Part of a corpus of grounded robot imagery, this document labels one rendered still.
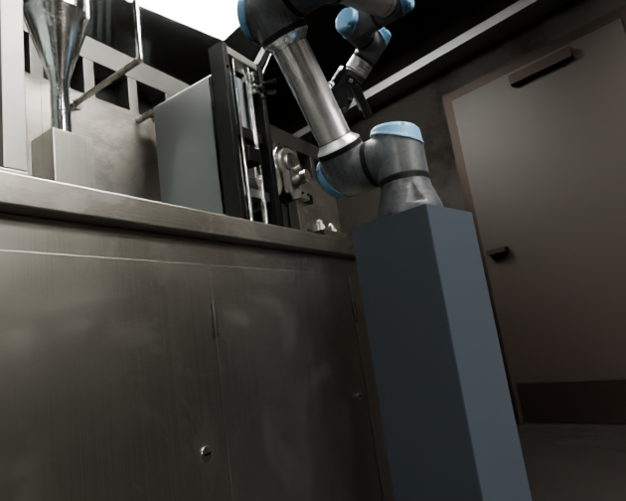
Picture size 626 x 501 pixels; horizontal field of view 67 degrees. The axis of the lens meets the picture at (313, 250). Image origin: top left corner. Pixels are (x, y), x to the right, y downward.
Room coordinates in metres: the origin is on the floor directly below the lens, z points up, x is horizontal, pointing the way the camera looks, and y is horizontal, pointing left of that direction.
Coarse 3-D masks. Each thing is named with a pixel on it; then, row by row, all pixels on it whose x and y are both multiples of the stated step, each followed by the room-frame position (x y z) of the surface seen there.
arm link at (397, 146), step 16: (384, 128) 1.01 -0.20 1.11; (400, 128) 1.00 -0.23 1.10; (416, 128) 1.02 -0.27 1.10; (368, 144) 1.05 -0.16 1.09; (384, 144) 1.02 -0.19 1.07; (400, 144) 1.00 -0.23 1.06; (416, 144) 1.01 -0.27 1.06; (368, 160) 1.05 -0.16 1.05; (384, 160) 1.02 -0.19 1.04; (400, 160) 1.00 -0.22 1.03; (416, 160) 1.01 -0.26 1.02; (368, 176) 1.07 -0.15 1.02; (384, 176) 1.03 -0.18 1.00
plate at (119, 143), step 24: (48, 96) 1.16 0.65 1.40; (48, 120) 1.16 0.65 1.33; (72, 120) 1.22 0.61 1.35; (96, 120) 1.28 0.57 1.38; (120, 120) 1.35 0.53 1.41; (96, 144) 1.28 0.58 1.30; (120, 144) 1.34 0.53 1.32; (144, 144) 1.42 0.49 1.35; (96, 168) 1.27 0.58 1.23; (120, 168) 1.34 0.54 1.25; (144, 168) 1.41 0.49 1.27; (120, 192) 1.33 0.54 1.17; (144, 192) 1.41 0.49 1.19; (312, 192) 2.26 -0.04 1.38; (312, 216) 2.23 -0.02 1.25; (336, 216) 2.43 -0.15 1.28
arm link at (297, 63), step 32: (256, 0) 0.91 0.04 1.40; (288, 0) 0.89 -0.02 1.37; (256, 32) 0.96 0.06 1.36; (288, 32) 0.94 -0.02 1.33; (288, 64) 0.99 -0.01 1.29; (320, 96) 1.02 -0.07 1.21; (320, 128) 1.06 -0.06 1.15; (320, 160) 1.11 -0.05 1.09; (352, 160) 1.07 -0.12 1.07; (352, 192) 1.13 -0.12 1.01
